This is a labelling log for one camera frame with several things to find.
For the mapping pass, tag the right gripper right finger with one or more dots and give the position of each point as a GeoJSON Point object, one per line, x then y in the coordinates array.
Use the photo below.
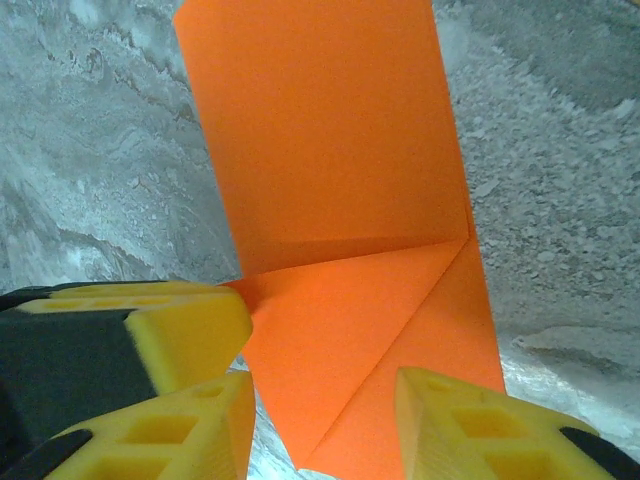
{"type": "Point", "coordinates": [490, 440]}

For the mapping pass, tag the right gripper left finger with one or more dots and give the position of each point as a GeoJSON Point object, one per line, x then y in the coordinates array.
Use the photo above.
{"type": "Point", "coordinates": [165, 445]}

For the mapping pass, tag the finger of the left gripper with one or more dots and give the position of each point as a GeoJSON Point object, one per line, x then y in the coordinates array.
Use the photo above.
{"type": "Point", "coordinates": [165, 330]}

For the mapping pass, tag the orange square paper sheet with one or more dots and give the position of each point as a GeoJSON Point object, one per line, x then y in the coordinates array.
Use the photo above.
{"type": "Point", "coordinates": [325, 150]}

